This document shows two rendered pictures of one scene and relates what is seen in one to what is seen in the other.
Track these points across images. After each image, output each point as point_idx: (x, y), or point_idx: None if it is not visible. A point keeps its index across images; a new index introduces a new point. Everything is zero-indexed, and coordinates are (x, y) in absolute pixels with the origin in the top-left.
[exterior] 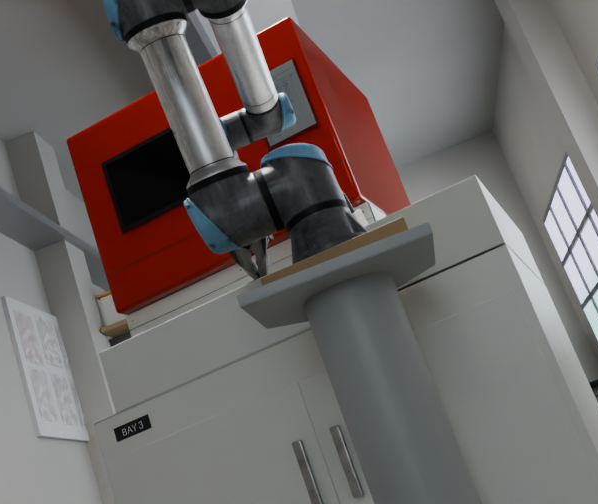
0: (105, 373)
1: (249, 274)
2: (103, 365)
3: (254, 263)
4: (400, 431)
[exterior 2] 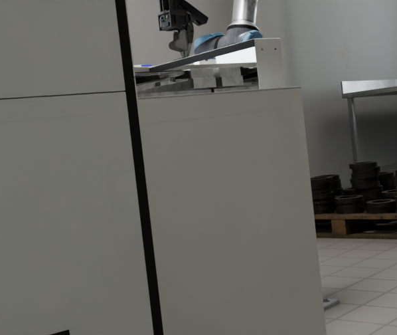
0: (281, 56)
1: (190, 50)
2: (281, 49)
3: (176, 40)
4: None
